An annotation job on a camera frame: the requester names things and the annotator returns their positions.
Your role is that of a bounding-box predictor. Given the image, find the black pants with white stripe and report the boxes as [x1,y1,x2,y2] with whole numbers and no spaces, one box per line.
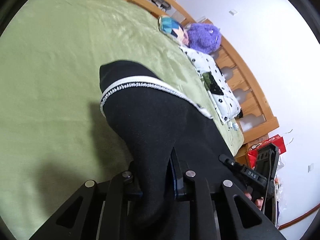
[99,60,247,240]

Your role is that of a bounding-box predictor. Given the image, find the person's right hand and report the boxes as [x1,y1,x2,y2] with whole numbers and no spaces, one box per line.
[244,191,264,211]

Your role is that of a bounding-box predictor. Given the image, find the red shopping bag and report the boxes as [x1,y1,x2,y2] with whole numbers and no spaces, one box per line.
[247,134,286,168]

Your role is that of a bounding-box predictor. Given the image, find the white patterned pillow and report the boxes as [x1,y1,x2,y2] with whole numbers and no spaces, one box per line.
[180,46,241,124]

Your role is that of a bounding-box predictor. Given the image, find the green bed blanket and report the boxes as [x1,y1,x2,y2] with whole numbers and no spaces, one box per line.
[1,0,244,239]

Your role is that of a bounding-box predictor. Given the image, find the purple plush toy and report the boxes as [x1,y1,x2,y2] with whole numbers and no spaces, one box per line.
[187,23,222,54]

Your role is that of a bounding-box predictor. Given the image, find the colourful geometric cushion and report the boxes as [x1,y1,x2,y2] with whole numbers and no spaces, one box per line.
[158,15,189,46]

